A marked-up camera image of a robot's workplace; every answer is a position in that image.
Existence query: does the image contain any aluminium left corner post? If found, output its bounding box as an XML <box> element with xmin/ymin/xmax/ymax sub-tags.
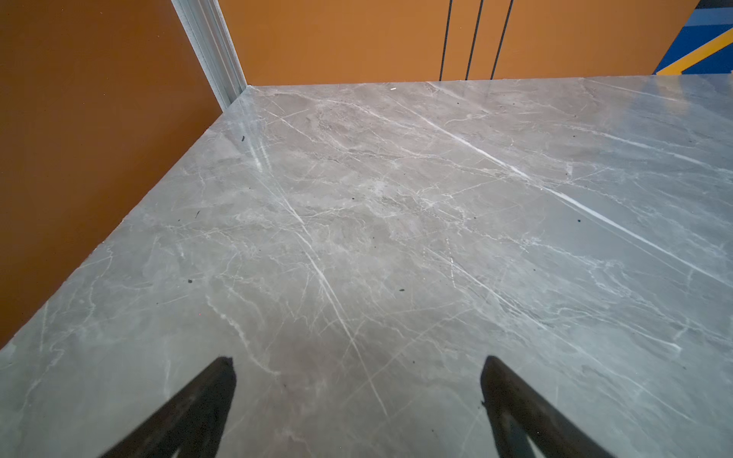
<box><xmin>171</xmin><ymin>0</ymin><xmax>247</xmax><ymax>112</ymax></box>

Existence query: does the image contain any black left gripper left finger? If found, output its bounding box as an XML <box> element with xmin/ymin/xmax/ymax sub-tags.
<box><xmin>103</xmin><ymin>356</ymin><xmax>237</xmax><ymax>457</ymax></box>

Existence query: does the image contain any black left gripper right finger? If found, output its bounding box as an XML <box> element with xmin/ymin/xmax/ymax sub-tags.
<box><xmin>480</xmin><ymin>356</ymin><xmax>611</xmax><ymax>457</ymax></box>

